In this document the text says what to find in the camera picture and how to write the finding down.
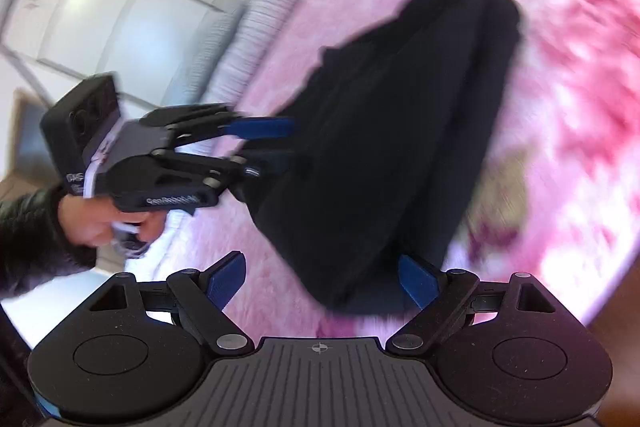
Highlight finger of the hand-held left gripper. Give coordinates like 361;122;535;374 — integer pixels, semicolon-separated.
172;116;297;146
165;147;262;190

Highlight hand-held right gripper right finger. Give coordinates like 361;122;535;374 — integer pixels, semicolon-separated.
386;253;558;356

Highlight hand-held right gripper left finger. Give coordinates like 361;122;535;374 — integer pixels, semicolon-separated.
89;250;255;356

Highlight dark pants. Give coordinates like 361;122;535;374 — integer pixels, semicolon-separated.
232;0;524;317

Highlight person's left hand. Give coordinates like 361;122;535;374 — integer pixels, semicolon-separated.
56;193;167;261

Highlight pink rose print blanket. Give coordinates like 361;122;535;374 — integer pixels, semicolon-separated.
142;0;640;339

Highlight brown wooden frame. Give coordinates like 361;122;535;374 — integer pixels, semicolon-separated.
0;88;57;188

